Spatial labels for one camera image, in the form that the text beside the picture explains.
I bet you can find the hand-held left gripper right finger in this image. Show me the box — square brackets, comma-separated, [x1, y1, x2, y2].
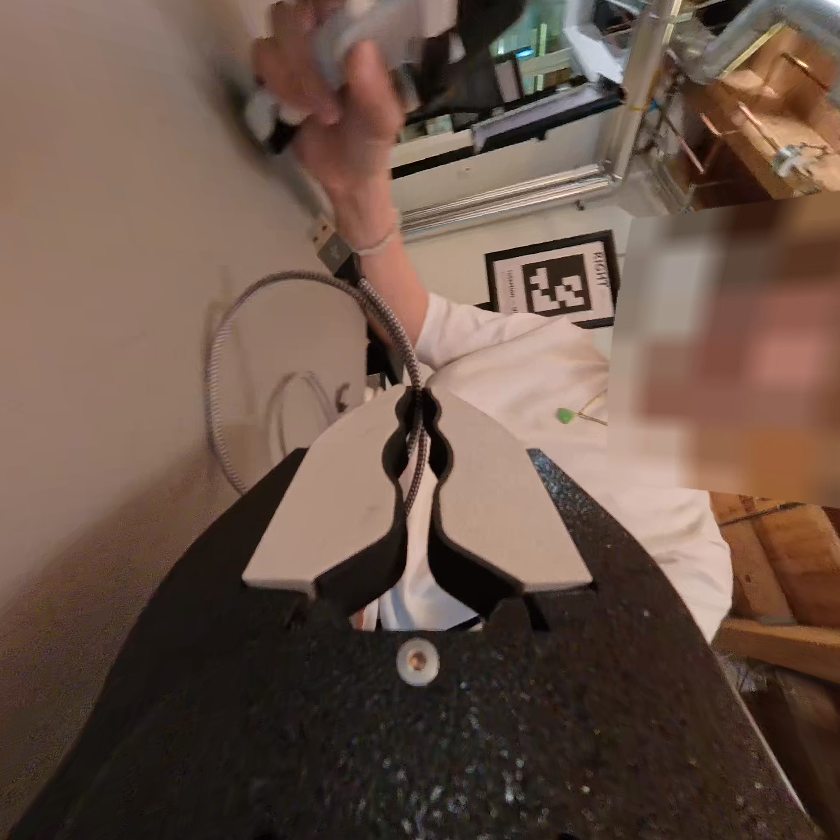
[420, 387, 595, 621]

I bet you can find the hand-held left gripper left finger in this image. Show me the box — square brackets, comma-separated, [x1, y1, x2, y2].
[241, 387, 411, 618]

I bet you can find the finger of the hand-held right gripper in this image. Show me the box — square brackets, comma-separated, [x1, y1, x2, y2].
[244, 88, 299, 142]

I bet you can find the grey braided usb cable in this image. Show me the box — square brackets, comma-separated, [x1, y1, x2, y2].
[205, 220, 434, 522]

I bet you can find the person's right forearm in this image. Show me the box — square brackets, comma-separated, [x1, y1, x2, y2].
[353, 220, 435, 368]

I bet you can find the person's right hand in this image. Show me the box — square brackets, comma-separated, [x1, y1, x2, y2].
[252, 26, 406, 256]

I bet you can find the person's white shirt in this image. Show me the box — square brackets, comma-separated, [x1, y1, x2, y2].
[377, 292, 732, 641]

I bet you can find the framed marker sign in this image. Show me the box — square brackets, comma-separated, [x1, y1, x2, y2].
[484, 230, 621, 329]

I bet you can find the aluminium post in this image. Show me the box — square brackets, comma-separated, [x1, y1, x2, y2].
[594, 0, 683, 191]

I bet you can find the silver duct pipe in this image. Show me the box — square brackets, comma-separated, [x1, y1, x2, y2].
[669, 0, 840, 109]

